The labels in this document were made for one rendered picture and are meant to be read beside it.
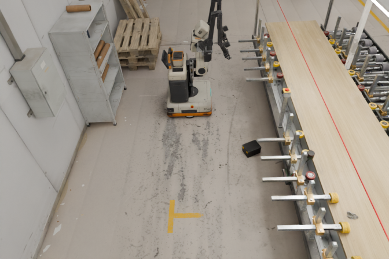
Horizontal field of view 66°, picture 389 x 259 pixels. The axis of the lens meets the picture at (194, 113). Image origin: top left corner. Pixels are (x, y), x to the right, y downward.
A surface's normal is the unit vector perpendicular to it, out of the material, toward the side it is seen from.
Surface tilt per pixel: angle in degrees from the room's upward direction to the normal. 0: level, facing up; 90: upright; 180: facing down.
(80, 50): 90
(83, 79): 90
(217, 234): 0
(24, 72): 90
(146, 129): 0
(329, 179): 0
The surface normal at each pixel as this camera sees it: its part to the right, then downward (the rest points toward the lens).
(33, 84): -0.01, 0.68
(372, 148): -0.06, -0.73
